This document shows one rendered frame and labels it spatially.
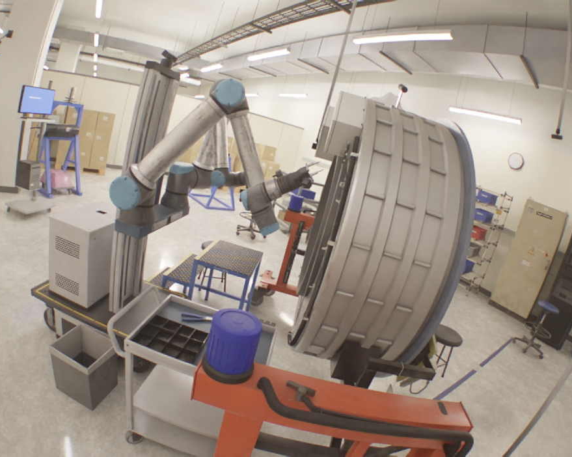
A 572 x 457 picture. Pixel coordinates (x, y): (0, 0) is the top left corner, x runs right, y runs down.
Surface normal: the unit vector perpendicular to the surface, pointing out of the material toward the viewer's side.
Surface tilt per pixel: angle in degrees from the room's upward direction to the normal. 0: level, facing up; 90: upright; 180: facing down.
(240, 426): 90
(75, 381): 90
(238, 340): 90
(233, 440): 90
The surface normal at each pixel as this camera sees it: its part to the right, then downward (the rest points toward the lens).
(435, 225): -0.01, -0.09
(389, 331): -0.18, 0.51
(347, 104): 0.12, -0.54
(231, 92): 0.19, 0.18
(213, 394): -0.10, 0.22
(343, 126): -0.25, 0.80
